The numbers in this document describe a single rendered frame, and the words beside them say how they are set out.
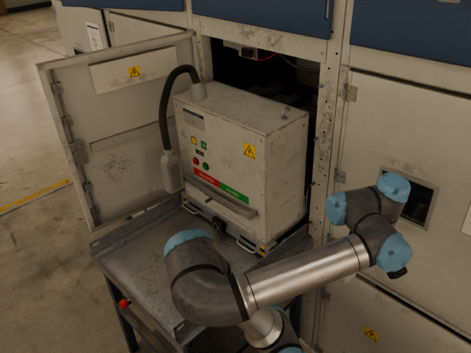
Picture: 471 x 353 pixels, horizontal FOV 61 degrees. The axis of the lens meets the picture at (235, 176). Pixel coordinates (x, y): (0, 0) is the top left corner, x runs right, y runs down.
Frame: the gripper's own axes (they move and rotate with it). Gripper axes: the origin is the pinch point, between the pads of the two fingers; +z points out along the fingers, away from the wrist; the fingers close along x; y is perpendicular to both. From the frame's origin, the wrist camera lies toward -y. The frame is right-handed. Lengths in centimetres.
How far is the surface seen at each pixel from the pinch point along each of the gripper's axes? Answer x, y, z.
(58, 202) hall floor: 85, 233, 149
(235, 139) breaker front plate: 13, 57, -14
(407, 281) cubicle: -23.3, -0.9, 18.1
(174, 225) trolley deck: 33, 72, 37
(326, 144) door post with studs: -14.6, 41.2, -13.4
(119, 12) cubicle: 22, 164, -22
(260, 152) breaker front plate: 9.3, 45.8, -15.2
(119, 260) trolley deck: 60, 63, 35
